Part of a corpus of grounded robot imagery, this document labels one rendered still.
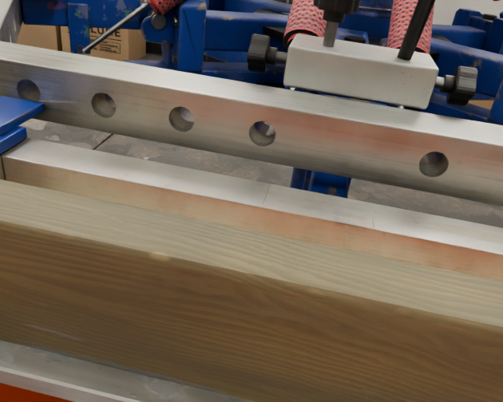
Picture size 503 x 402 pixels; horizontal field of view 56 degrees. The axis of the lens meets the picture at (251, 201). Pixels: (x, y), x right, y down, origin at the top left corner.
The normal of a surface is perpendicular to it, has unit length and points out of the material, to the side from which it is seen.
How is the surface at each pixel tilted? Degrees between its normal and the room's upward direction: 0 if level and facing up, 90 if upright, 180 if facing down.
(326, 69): 90
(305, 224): 90
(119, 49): 90
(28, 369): 0
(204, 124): 90
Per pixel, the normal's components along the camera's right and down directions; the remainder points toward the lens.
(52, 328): -0.19, 0.48
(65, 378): 0.11, -0.85
